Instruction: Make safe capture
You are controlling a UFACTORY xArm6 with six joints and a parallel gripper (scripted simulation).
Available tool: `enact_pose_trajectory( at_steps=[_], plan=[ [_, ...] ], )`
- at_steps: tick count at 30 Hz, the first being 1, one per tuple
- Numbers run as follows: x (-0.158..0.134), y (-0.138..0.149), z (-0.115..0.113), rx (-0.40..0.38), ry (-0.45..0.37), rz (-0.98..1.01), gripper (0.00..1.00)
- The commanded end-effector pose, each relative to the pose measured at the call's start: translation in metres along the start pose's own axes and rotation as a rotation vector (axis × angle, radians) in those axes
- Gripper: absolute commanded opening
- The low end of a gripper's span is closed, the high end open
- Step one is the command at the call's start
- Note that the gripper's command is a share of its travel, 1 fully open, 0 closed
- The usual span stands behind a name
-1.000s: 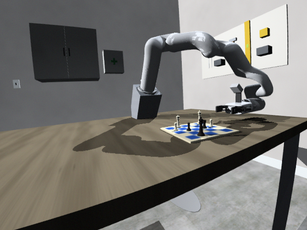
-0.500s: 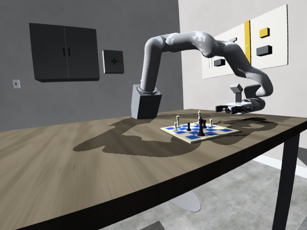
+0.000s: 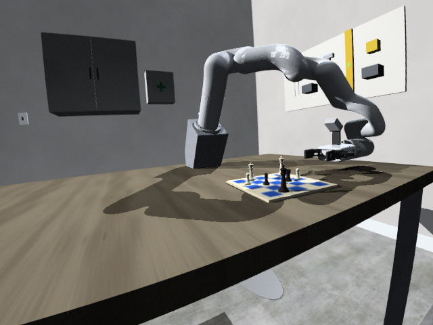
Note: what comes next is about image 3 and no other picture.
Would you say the blue and cream chessboard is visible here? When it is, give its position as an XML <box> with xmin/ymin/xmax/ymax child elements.
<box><xmin>227</xmin><ymin>173</ymin><xmax>338</xmax><ymax>203</ymax></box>

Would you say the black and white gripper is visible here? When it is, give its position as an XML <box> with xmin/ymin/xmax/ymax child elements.
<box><xmin>304</xmin><ymin>140</ymin><xmax>357</xmax><ymax>162</ymax></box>

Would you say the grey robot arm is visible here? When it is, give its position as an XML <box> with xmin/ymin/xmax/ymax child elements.
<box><xmin>194</xmin><ymin>44</ymin><xmax>386</xmax><ymax>158</ymax></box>

